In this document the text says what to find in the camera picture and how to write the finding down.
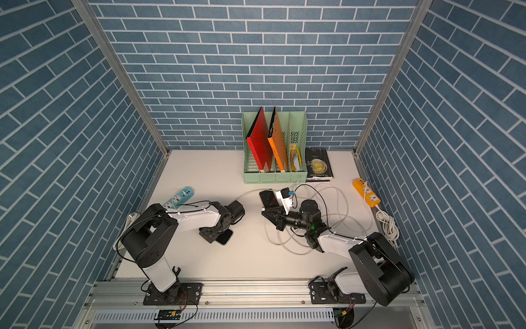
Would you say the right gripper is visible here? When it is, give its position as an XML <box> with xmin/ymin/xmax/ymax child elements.
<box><xmin>263</xmin><ymin>206</ymin><xmax>312</xmax><ymax>232</ymax></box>

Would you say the phone with light blue case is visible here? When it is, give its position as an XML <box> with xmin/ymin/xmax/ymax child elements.
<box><xmin>216</xmin><ymin>229</ymin><xmax>233</xmax><ymax>245</ymax></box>

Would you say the phone with pink case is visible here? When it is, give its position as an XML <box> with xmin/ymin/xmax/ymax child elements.
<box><xmin>259</xmin><ymin>190</ymin><xmax>280</xmax><ymax>210</ymax></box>

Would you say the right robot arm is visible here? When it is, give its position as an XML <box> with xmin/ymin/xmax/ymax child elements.
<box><xmin>262</xmin><ymin>197</ymin><xmax>415</xmax><ymax>307</ymax></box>

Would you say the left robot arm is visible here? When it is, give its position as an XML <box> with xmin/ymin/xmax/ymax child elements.
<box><xmin>117</xmin><ymin>201</ymin><xmax>245</xmax><ymax>293</ymax></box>

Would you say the black book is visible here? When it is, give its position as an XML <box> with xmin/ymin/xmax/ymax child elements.
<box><xmin>305</xmin><ymin>148</ymin><xmax>334</xmax><ymax>182</ymax></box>

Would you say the teal power strip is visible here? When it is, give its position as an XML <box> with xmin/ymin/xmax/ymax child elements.
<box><xmin>163</xmin><ymin>186</ymin><xmax>195</xmax><ymax>209</ymax></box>

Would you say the yellow item in organizer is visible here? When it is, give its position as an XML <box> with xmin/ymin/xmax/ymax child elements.
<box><xmin>289</xmin><ymin>143</ymin><xmax>303</xmax><ymax>172</ymax></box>

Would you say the orange power strip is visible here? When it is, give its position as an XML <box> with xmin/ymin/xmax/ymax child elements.
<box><xmin>353</xmin><ymin>178</ymin><xmax>381</xmax><ymax>208</ymax></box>

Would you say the red folder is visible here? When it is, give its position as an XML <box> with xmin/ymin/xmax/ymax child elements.
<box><xmin>246</xmin><ymin>107</ymin><xmax>273</xmax><ymax>173</ymax></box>

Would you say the orange folder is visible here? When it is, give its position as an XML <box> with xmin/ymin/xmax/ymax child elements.
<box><xmin>267</xmin><ymin>107</ymin><xmax>288</xmax><ymax>172</ymax></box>

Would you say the green file organizer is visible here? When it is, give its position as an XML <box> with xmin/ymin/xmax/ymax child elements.
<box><xmin>242</xmin><ymin>110</ymin><xmax>308</xmax><ymax>184</ymax></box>

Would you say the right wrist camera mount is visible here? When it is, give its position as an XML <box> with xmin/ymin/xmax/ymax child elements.
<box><xmin>275</xmin><ymin>187</ymin><xmax>294</xmax><ymax>213</ymax></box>

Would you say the white charging cable bundle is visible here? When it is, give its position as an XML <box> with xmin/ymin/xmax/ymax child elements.
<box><xmin>262</xmin><ymin>180</ymin><xmax>375</xmax><ymax>256</ymax></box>

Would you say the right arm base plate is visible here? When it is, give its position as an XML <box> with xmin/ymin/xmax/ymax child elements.
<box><xmin>308</xmin><ymin>281</ymin><xmax>367</xmax><ymax>304</ymax></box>

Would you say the coiled white power cord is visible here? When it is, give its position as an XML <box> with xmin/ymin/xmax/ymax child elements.
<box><xmin>375</xmin><ymin>207</ymin><xmax>400</xmax><ymax>242</ymax></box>

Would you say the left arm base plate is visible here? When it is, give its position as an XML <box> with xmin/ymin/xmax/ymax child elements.
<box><xmin>143</xmin><ymin>282</ymin><xmax>204</xmax><ymax>306</ymax></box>

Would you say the white power cord left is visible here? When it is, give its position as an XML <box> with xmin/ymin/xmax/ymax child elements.
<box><xmin>112</xmin><ymin>211</ymin><xmax>141</xmax><ymax>252</ymax></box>

